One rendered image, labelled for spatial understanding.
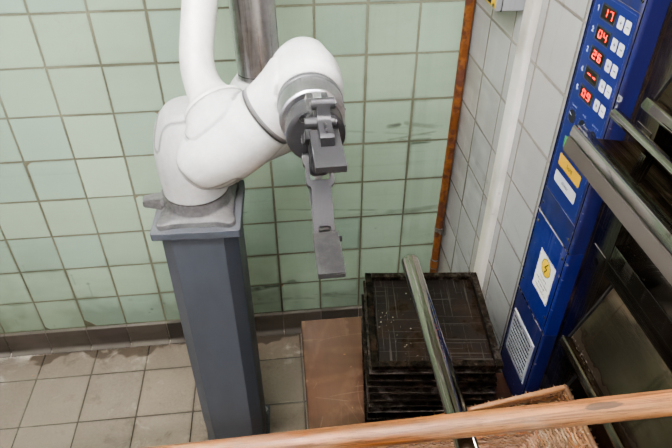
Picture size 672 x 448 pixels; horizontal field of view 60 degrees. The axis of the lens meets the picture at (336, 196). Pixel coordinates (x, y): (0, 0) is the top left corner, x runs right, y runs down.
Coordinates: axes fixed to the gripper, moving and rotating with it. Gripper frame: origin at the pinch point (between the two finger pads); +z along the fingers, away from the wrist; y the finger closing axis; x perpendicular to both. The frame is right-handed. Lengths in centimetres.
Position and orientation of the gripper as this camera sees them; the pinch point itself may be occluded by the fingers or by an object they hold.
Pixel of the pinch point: (330, 219)
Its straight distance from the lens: 58.9
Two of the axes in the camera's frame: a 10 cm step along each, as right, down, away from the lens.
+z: 1.2, 5.9, -8.0
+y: 0.0, 8.1, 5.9
